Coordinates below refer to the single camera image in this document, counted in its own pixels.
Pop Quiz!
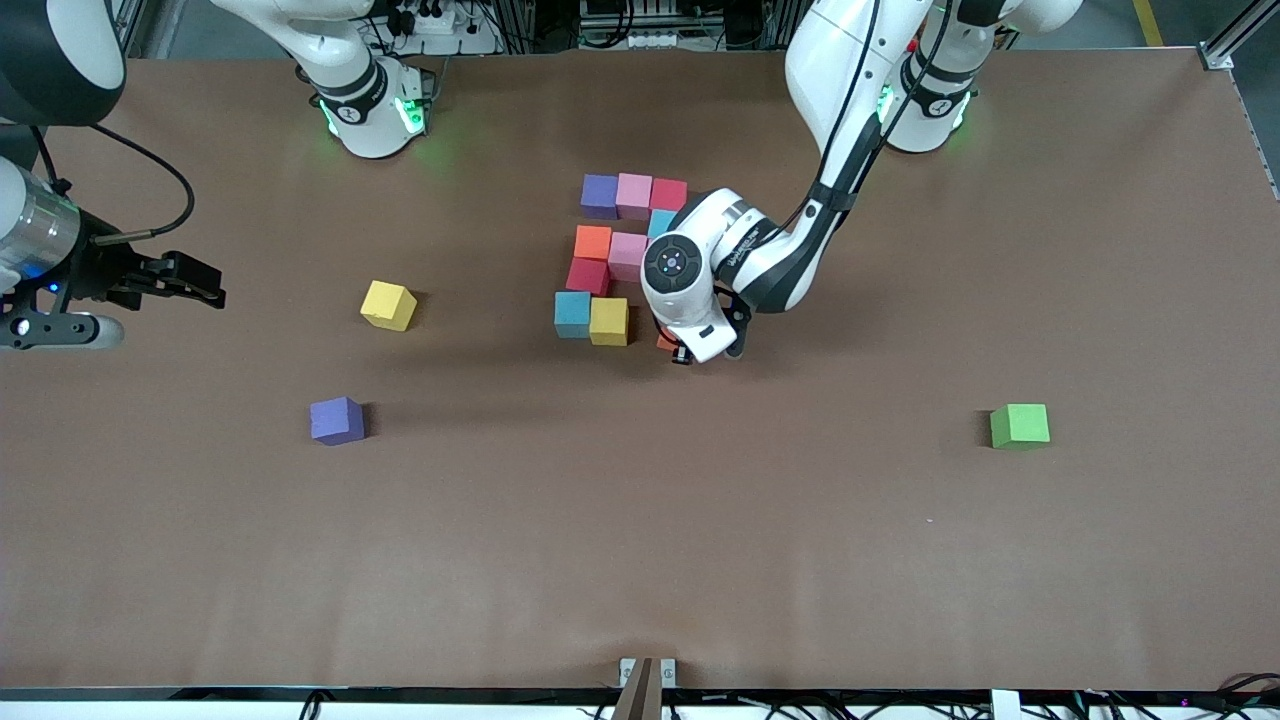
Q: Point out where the green foam cube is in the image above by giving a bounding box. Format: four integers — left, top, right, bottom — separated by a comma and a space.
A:
990, 403, 1052, 449

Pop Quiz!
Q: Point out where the aluminium frame profile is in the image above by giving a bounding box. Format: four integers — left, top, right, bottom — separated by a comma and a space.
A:
110, 0, 191, 61
1200, 0, 1280, 71

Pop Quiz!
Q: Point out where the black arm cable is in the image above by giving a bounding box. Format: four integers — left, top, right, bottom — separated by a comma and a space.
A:
30, 123, 195, 247
800, 0, 951, 231

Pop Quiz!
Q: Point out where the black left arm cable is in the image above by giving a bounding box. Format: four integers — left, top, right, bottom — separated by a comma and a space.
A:
800, 0, 951, 231

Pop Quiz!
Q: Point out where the brown post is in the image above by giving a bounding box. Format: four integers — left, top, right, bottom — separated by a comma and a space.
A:
610, 657, 654, 720

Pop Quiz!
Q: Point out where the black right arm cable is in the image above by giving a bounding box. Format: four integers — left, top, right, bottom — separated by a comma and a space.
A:
30, 123, 195, 247

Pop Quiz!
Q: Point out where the yellow foam cube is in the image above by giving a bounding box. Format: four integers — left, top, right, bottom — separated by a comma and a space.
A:
588, 297, 631, 347
359, 279, 419, 333

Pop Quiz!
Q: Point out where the purple foam cube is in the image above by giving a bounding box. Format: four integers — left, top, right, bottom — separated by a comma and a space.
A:
579, 173, 621, 221
309, 396, 367, 446

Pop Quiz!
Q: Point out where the small metal bracket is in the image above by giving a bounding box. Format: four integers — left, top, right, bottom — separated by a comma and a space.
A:
619, 657, 677, 689

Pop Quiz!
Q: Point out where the pink foam cube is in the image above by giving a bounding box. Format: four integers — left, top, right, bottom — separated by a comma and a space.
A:
614, 173, 655, 221
607, 232, 649, 284

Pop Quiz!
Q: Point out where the white power strip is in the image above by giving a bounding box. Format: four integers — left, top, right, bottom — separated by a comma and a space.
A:
365, 0, 501, 57

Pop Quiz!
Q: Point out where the brown table mat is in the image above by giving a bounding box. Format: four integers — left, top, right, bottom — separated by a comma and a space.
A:
0, 50, 1280, 691

